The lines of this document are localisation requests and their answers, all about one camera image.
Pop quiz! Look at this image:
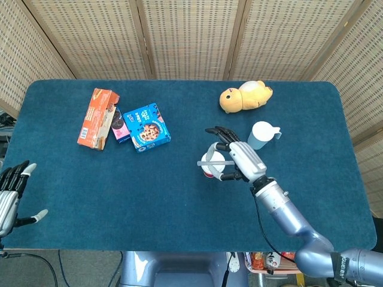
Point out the blue chocolate chip cookie box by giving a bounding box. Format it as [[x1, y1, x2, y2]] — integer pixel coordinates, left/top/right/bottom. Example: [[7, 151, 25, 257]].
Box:
[[122, 102, 172, 154]]

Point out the yellow plush toy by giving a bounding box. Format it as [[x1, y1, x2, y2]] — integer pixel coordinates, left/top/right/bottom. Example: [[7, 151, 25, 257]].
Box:
[[219, 80, 273, 115]]

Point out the red cup with white lid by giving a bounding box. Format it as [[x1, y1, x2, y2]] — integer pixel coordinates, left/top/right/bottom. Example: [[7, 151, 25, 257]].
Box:
[[200, 151, 226, 179]]

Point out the black strap on arm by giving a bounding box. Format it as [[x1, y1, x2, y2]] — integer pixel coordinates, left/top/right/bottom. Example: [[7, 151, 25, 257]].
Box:
[[332, 252, 350, 283]]

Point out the bamboo folding screen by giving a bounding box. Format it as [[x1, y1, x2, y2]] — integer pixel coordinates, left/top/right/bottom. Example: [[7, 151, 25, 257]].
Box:
[[0, 0, 383, 210]]

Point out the clear plastic straw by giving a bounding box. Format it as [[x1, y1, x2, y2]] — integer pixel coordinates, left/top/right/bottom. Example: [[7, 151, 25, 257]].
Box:
[[197, 160, 235, 166]]

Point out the pink tray with snacks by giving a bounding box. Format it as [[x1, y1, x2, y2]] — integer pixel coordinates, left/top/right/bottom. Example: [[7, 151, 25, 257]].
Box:
[[244, 252, 302, 274]]

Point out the orange biscuit box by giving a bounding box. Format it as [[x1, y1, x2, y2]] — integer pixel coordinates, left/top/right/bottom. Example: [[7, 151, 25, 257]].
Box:
[[77, 87, 120, 151]]

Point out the black floor cable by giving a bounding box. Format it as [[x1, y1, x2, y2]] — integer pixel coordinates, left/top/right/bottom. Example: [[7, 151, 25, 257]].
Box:
[[0, 252, 57, 287]]

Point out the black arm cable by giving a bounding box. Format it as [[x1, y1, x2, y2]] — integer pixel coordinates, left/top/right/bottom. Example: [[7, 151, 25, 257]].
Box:
[[253, 194, 297, 264]]

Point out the blue table mat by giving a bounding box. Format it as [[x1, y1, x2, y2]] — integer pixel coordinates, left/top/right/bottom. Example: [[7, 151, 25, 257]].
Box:
[[0, 79, 378, 254]]

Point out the white plastic device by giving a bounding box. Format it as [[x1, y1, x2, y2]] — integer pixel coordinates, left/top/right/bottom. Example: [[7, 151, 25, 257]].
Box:
[[229, 252, 240, 274]]

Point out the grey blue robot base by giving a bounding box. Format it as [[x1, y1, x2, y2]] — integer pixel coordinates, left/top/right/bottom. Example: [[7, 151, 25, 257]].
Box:
[[118, 251, 249, 287]]

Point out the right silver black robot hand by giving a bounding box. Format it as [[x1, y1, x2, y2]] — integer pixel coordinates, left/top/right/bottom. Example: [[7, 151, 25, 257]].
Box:
[[205, 126, 268, 183]]

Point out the small pink blue cookie box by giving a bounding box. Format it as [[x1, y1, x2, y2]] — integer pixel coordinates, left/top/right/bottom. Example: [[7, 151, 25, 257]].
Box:
[[110, 106, 132, 145]]

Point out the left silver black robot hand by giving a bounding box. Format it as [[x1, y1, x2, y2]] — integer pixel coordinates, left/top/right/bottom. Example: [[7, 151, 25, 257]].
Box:
[[0, 160, 48, 239]]

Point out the light blue pitcher cup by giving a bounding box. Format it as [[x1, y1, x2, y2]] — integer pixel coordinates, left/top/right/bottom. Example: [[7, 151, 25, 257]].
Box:
[[247, 120, 282, 150]]

